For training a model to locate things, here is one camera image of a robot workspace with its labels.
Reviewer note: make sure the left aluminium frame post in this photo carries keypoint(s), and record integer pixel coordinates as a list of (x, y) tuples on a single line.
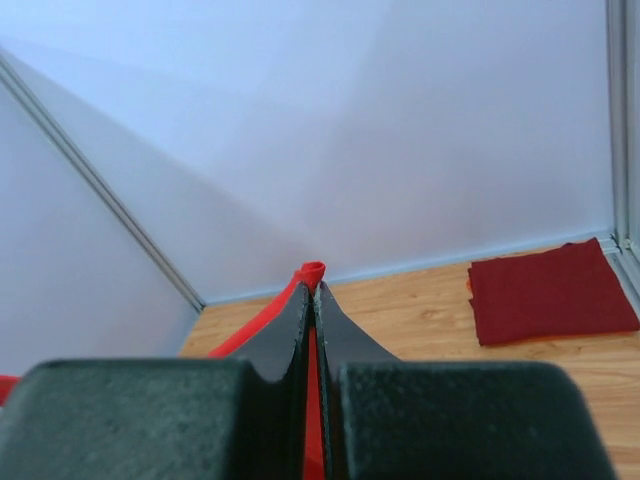
[(50, 128)]

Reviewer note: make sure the right aluminium frame post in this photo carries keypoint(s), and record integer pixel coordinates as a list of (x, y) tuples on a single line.
[(623, 71)]

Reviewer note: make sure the bright red t shirt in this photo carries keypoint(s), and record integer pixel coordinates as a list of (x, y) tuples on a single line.
[(312, 390)]

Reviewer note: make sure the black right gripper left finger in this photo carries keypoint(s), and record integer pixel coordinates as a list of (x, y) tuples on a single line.
[(150, 420)]

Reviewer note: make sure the aluminium frame post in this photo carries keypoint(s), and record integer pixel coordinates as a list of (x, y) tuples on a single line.
[(623, 71), (50, 128)]

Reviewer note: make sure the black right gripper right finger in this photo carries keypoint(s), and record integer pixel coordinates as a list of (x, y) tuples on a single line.
[(385, 418)]

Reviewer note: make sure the folded dark red t shirt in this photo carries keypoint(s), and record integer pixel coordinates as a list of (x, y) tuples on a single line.
[(572, 260)]

